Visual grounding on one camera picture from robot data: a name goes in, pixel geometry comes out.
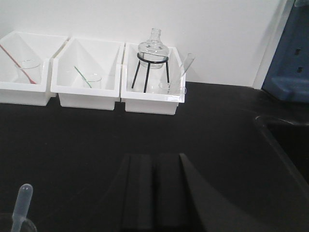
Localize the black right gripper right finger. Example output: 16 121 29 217
155 153 309 232

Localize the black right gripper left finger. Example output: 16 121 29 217
101 155 154 232

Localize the clear glass beaker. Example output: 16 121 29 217
0 213 38 232

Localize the clear plastic pipette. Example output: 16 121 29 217
11 184 33 232

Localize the small beaker in right bin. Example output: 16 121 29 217
159 82 175 95

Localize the small beaker in bin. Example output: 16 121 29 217
15 59 41 84
159 82 175 95
83 73 102 89

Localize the right white plastic bin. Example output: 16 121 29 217
121 43 185 115

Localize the white plastic bin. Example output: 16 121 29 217
0 31 68 106
121 43 185 115
51 37 125 110

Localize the black lab sink basin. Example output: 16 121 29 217
254 116 309 195

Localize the small beaker in middle bin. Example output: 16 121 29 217
83 73 102 89

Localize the green stirring rod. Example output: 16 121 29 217
74 66 92 88

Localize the middle white plastic bin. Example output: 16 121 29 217
51 37 125 110

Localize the clear glass test tube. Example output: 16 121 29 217
168 53 196 95

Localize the black metal tripod stand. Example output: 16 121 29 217
131 53 170 93

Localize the clear round-bottom glass flask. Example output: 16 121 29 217
138 28 169 61

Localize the blue lab equipment base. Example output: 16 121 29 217
262 0 309 103

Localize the red stirring rod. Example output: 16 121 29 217
0 45 37 84

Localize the left white plastic bin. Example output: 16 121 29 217
0 31 68 106

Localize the small beaker in left bin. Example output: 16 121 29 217
15 59 41 84

